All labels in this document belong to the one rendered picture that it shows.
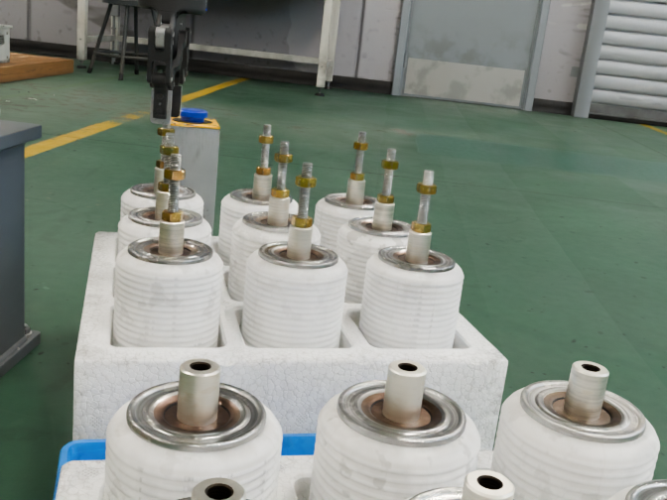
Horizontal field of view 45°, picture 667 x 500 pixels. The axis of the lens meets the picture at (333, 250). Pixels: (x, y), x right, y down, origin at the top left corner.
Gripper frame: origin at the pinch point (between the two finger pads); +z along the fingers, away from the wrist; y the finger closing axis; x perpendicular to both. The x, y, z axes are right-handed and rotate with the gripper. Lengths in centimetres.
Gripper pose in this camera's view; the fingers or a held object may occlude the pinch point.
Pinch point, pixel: (166, 108)
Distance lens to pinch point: 95.4
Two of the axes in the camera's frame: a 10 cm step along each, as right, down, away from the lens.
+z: -1.2, 9.6, 2.7
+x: -9.9, -1.0, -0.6
